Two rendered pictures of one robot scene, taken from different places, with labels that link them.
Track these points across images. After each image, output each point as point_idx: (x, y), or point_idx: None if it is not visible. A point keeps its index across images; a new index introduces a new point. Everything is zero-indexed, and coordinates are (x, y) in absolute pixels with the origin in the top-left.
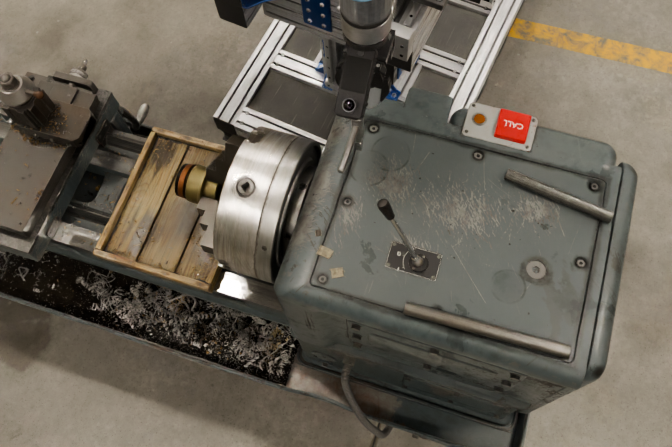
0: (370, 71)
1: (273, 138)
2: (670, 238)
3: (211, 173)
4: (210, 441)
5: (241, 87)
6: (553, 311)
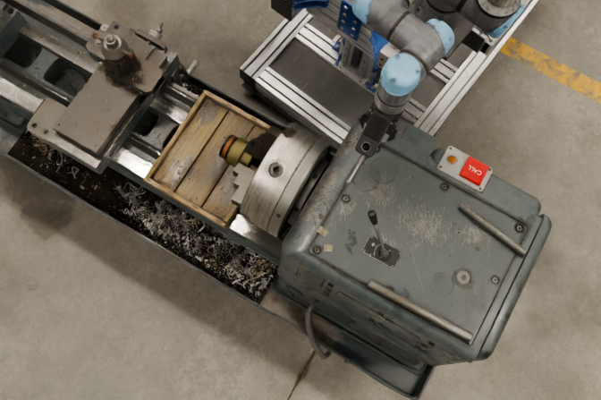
0: (385, 128)
1: (301, 136)
2: (584, 252)
3: (249, 148)
4: (184, 327)
5: (267, 48)
6: (468, 308)
